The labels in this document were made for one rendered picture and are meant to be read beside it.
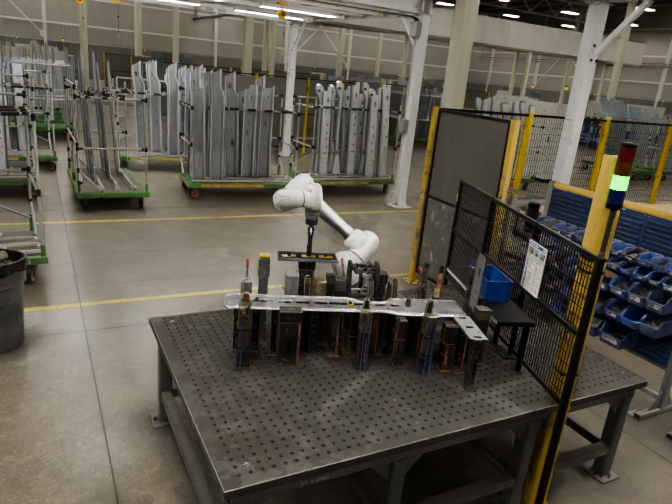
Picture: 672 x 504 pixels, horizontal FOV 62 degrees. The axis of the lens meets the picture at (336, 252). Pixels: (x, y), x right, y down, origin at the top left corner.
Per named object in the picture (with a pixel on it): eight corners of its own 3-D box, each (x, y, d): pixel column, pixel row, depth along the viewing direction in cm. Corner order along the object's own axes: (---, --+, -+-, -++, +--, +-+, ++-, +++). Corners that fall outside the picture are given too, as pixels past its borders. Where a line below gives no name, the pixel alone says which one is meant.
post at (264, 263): (254, 325, 350) (258, 259, 336) (254, 320, 357) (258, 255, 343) (266, 326, 351) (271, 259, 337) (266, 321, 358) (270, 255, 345)
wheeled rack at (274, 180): (187, 200, 926) (189, 89, 872) (177, 186, 1012) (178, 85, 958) (296, 199, 1006) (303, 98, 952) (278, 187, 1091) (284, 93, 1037)
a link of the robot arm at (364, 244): (360, 267, 397) (379, 245, 403) (366, 264, 382) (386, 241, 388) (280, 193, 393) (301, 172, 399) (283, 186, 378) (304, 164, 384)
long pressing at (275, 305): (222, 310, 299) (222, 307, 298) (224, 294, 320) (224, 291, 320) (468, 318, 320) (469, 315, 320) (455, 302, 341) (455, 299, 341)
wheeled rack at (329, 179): (308, 196, 1039) (316, 98, 985) (285, 184, 1121) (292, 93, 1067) (392, 194, 1133) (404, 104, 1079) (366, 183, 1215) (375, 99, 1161)
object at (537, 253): (537, 301, 312) (548, 248, 303) (519, 286, 333) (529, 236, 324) (540, 301, 312) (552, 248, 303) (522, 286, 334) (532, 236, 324)
